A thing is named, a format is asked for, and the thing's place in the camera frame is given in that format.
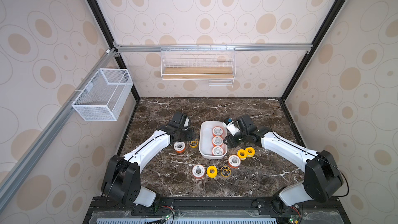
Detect white plastic storage box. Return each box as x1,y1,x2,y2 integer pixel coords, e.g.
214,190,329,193
199,121,228,159

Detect orange white tape roll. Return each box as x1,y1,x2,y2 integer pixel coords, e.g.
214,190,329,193
228,155,241,169
192,164,205,179
212,126,224,136
212,146,224,156
174,142,186,153
212,136,223,147

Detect yellow black label tape roll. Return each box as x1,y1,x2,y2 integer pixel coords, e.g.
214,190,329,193
189,140,199,148
220,166,232,177

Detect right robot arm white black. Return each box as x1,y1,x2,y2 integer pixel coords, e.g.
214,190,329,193
223,115,347,214

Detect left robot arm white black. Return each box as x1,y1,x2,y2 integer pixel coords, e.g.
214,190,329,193
101,112,195,207

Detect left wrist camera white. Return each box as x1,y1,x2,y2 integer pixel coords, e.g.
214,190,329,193
183,116,191,129

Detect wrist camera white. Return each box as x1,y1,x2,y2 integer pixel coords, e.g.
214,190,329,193
223,118,240,136
183,116,191,129

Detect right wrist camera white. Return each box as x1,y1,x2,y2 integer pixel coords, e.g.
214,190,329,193
223,118,240,136

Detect white wire shelf wooden board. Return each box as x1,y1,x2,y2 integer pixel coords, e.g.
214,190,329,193
161,49,236,86

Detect white mesh wire basket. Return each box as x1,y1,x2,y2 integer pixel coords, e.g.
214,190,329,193
72,68,133,121

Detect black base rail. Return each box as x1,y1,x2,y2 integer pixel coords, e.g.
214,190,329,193
83,197,350,224

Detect aluminium rail back wall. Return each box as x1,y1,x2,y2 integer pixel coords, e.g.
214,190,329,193
115,43,312,52

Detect aluminium rail wall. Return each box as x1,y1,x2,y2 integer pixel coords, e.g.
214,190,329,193
1,48,117,212
115,43,312,52

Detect aluminium rail left wall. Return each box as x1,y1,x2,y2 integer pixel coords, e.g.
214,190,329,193
1,48,117,212

